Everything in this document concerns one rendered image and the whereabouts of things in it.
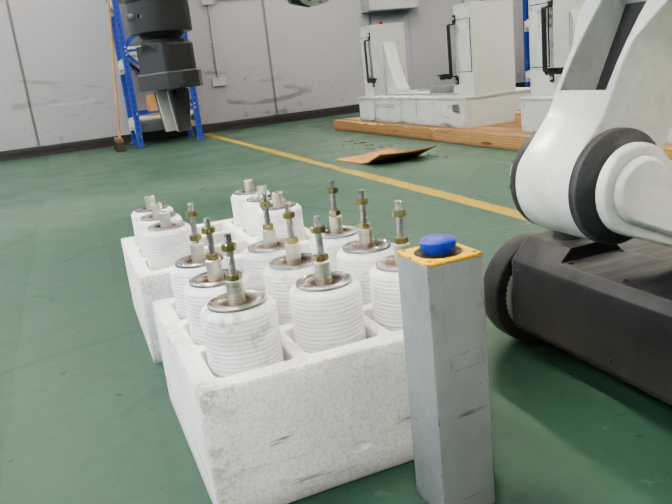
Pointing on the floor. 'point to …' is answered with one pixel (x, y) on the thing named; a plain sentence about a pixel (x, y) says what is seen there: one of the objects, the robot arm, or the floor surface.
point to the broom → (115, 89)
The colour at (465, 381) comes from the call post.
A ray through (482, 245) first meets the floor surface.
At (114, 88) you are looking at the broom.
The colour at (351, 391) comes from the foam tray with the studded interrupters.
